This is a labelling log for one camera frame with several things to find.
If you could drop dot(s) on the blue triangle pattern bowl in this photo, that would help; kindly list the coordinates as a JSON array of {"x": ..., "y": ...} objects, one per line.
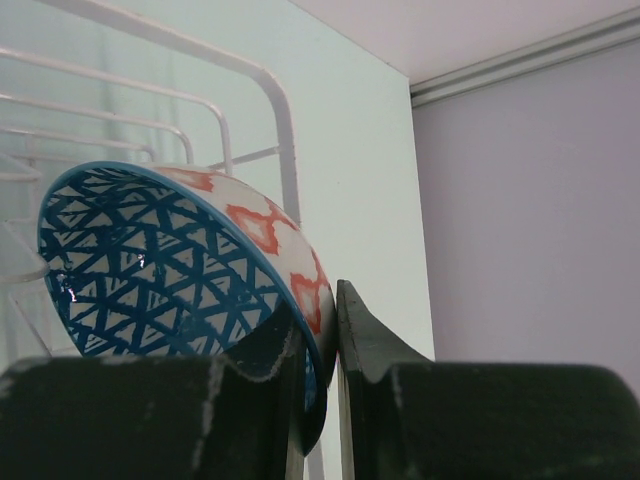
[{"x": 167, "y": 259}]

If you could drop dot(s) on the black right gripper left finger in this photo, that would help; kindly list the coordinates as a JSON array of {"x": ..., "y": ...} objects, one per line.
[{"x": 236, "y": 415}]

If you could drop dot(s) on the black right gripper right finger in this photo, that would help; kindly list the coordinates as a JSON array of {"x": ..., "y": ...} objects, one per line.
[{"x": 403, "y": 416}]

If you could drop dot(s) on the white wire dish rack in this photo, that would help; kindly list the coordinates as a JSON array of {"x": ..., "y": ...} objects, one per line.
[{"x": 88, "y": 81}]

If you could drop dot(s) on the aluminium frame rail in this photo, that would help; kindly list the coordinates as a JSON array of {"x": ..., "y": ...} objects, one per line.
[{"x": 612, "y": 32}]

